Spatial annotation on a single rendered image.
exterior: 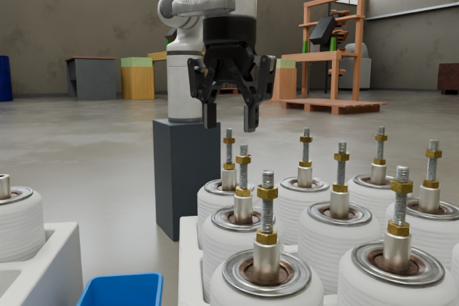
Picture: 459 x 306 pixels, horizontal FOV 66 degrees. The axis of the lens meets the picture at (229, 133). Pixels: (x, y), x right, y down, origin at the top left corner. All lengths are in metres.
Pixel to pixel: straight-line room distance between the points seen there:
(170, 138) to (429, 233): 0.60
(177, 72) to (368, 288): 0.71
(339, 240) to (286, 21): 10.93
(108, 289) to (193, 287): 0.20
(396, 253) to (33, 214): 0.45
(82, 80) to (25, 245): 6.55
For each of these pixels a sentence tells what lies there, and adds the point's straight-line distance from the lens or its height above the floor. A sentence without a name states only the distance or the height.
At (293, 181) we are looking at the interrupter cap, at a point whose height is 0.25.
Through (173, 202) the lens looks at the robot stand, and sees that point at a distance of 0.92.
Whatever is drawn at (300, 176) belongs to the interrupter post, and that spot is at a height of 0.27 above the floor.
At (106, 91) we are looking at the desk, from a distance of 7.13.
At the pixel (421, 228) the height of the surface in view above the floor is 0.24.
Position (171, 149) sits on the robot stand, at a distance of 0.88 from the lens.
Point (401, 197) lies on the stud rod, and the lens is 0.34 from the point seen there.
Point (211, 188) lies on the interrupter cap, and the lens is 0.53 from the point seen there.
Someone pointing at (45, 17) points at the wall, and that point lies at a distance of 8.79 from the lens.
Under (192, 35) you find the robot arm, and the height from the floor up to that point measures 0.52.
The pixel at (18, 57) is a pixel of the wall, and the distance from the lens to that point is 8.70.
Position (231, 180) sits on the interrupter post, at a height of 0.27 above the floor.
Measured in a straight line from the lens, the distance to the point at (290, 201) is 0.53.
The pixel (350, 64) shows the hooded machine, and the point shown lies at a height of 0.82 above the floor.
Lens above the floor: 0.42
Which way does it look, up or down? 9 degrees down
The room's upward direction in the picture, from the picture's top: straight up
